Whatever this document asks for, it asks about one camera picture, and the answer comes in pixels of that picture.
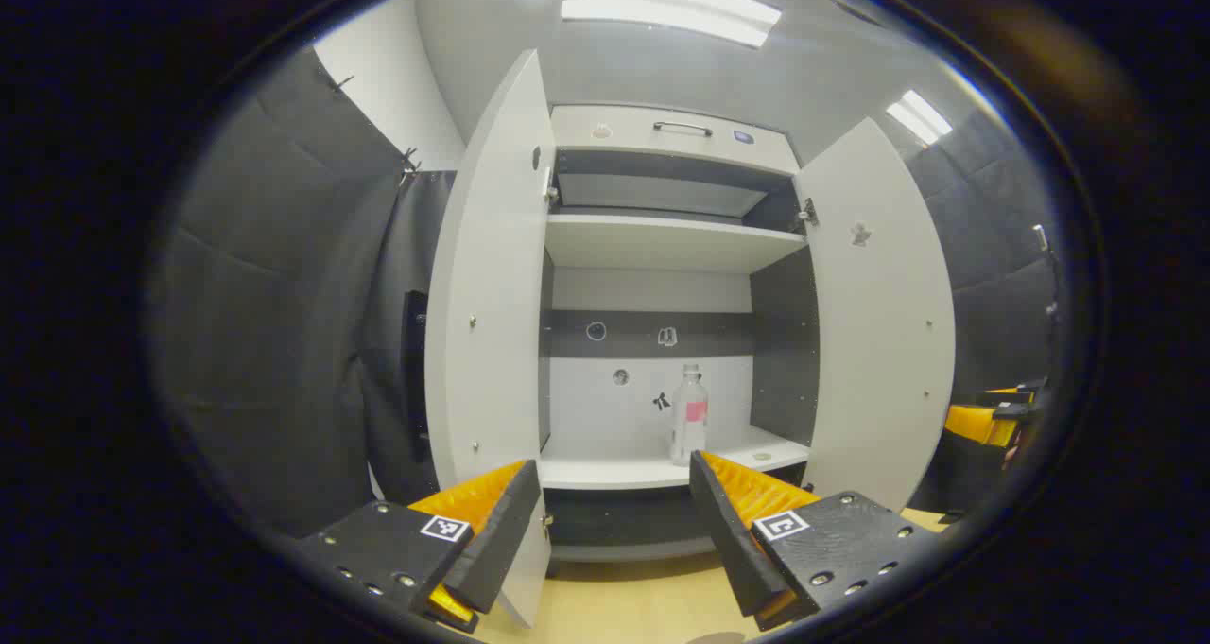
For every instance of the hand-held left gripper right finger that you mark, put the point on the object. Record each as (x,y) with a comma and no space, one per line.
(723,530)

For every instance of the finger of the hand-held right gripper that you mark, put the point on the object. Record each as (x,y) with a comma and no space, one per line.
(978,425)
(1007,397)

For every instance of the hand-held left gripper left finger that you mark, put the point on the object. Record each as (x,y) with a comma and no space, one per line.
(501,540)

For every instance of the clear bottle with pink label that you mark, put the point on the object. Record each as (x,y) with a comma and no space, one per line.
(688,426)

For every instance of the white cabinet door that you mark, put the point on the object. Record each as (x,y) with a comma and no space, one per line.
(879,341)
(487,294)

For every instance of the white cabinet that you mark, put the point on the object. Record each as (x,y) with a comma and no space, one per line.
(614,417)

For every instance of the metal door hinge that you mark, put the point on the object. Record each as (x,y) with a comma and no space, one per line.
(551,192)
(806,213)

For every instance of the white cabinet shelf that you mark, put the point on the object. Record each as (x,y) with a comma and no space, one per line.
(662,242)

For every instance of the white cabinet drawer front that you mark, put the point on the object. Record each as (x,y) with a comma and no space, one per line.
(624,133)

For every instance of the quilted dark grey cloth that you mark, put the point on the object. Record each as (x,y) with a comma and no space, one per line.
(265,294)
(993,247)

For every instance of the small ceiling light panel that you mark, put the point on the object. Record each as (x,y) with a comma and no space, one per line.
(919,117)

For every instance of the black backdrop cloth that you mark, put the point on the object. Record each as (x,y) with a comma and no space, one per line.
(383,247)

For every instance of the black cloth clip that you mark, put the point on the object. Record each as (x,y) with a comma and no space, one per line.
(340,83)
(408,164)

